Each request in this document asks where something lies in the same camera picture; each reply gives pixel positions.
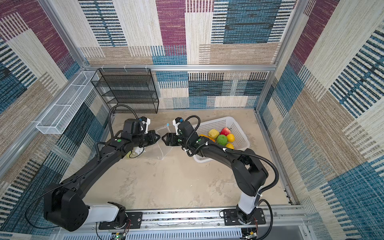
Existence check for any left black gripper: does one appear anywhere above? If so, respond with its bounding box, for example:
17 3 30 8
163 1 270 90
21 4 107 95
132 130 161 149

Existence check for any clear zip top bag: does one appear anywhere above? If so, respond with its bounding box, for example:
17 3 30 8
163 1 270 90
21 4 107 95
131 123 173 161

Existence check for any green apple toy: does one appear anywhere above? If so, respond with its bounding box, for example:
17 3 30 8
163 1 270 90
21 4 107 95
125 151 132 159

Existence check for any orange carrot toy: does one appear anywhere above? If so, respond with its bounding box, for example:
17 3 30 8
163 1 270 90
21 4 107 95
199 135 216 143

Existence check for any dark green lime toy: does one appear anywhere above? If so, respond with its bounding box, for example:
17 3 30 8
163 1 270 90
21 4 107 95
216 135 228 146

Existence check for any white plastic basket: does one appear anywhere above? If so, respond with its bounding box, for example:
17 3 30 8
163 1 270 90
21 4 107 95
197 117 250 150

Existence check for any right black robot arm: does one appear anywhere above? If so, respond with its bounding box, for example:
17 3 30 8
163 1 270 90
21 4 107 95
162 115 280 225

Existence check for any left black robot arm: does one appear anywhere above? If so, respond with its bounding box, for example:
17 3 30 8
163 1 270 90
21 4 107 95
25 115 161 232

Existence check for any small yellow fruit toy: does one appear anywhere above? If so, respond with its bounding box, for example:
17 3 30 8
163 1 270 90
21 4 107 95
226 143 235 150

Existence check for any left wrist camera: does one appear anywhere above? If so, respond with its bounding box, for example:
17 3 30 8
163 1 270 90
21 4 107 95
139 117 151 134

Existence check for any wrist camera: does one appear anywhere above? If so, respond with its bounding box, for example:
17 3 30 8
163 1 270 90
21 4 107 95
172 117 184 132
139 117 151 134

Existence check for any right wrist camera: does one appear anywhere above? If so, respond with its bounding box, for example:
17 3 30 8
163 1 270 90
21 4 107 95
172 117 184 132

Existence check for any black wire shelf rack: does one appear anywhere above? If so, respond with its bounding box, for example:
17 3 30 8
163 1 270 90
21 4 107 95
91 68 159 114

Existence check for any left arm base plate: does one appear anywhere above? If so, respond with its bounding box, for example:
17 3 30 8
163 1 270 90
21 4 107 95
98 212 143 230

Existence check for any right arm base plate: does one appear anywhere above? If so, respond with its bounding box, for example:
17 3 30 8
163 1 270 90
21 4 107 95
219 208 266 226

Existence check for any white wire mesh tray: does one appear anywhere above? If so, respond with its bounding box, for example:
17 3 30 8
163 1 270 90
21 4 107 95
36 71 95 135

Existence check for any aluminium rail frame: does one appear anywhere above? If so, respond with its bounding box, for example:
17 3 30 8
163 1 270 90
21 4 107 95
50 205 316 240

